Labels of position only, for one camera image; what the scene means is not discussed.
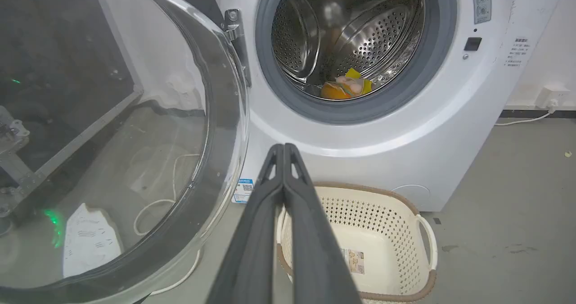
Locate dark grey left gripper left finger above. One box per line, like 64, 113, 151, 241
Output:
206, 144, 285, 304

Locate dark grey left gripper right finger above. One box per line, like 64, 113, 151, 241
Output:
283, 143, 363, 304

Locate white front-load washing machine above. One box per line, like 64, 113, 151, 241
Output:
207, 0, 568, 213

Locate round glass washer door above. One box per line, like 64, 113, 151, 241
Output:
0, 0, 251, 304

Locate blue and white QR sticker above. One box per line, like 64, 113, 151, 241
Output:
232, 178, 255, 204

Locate cream perforated laundry basket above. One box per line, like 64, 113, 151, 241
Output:
275, 182, 438, 304

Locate orange yellow pink clothes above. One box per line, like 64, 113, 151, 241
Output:
320, 68, 373, 100

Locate white power cable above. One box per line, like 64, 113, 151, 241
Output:
495, 110, 553, 127

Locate white wall power socket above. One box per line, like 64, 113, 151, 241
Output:
535, 84, 571, 112

